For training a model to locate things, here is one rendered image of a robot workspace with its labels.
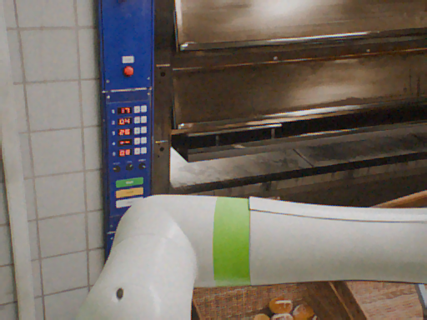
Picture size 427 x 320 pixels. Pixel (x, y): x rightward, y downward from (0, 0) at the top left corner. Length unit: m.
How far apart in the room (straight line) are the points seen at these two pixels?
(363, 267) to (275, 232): 0.11
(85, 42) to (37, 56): 0.14
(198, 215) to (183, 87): 1.22
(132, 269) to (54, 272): 1.48
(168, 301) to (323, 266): 0.21
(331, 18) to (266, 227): 1.41
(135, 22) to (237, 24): 0.33
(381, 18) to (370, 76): 0.21
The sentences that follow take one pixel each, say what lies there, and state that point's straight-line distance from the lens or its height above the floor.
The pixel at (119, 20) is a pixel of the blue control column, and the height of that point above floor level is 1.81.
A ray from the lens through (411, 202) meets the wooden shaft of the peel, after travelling 1.48.
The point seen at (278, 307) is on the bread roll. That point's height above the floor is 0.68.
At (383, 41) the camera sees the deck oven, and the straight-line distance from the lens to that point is 2.23.
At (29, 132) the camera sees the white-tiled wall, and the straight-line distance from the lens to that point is 1.87.
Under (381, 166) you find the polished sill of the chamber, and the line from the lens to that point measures 2.48.
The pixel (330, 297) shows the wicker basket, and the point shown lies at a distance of 2.42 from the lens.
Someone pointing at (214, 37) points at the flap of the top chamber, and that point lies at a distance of 1.89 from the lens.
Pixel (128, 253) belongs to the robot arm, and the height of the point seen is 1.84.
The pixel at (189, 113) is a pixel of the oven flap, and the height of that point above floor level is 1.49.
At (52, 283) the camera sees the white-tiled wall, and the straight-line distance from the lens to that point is 2.17.
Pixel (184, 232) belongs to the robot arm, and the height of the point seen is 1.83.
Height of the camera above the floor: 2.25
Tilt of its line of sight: 27 degrees down
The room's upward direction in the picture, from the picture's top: 4 degrees clockwise
